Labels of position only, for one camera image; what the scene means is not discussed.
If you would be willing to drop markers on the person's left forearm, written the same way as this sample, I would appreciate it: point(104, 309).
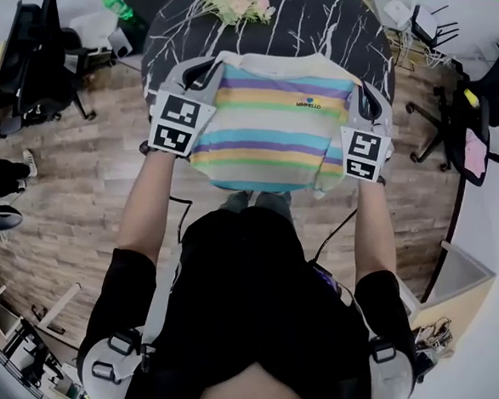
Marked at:
point(146, 213)

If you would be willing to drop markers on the light wooden plank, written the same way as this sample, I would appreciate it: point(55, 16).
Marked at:
point(59, 304)

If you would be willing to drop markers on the person's right forearm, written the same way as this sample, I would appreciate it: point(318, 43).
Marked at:
point(375, 233)

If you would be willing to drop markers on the yellow small item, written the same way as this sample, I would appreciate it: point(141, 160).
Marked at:
point(471, 98)

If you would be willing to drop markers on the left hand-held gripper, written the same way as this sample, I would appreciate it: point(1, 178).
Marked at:
point(176, 121)

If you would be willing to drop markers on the white router with antennas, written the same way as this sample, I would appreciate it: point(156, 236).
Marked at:
point(428, 21)

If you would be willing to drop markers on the person's black shirt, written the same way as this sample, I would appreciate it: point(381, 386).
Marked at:
point(247, 296)

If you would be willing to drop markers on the black office chair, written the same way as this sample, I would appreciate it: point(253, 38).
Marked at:
point(486, 108)
point(33, 64)

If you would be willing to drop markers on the pink cloth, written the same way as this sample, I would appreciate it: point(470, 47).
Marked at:
point(476, 152)

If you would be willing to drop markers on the striped long-sleeved top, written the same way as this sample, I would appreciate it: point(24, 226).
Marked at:
point(271, 132)

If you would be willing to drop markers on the green plastic bottle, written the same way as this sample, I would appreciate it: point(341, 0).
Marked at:
point(118, 6)

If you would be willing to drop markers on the person's grey jeans legs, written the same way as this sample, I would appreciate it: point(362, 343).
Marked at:
point(270, 201)

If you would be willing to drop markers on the white square device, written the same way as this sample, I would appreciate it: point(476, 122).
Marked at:
point(397, 10)

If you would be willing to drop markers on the white open cabinet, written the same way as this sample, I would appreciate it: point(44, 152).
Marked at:
point(456, 285)

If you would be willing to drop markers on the pale artificial flower bunch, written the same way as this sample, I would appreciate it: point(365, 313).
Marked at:
point(240, 2)

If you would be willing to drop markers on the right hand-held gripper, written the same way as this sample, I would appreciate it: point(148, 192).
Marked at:
point(363, 153)

